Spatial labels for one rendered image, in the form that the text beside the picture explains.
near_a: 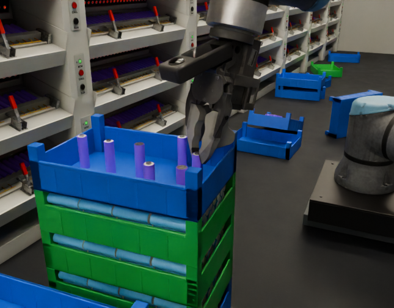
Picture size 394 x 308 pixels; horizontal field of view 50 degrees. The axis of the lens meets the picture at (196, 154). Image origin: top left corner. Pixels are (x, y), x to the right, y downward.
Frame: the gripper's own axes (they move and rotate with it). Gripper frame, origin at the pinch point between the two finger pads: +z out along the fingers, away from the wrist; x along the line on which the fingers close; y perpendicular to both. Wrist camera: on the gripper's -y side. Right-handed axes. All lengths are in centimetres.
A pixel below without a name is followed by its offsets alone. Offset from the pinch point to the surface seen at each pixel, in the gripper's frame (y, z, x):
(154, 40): 47, -19, 88
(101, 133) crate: -3.7, 3.4, 25.2
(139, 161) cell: -4.8, 4.1, 8.7
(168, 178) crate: 0.1, 6.5, 6.1
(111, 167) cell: -7.1, 6.9, 13.7
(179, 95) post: 73, 2, 100
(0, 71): -14, -2, 61
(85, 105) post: 15, 6, 71
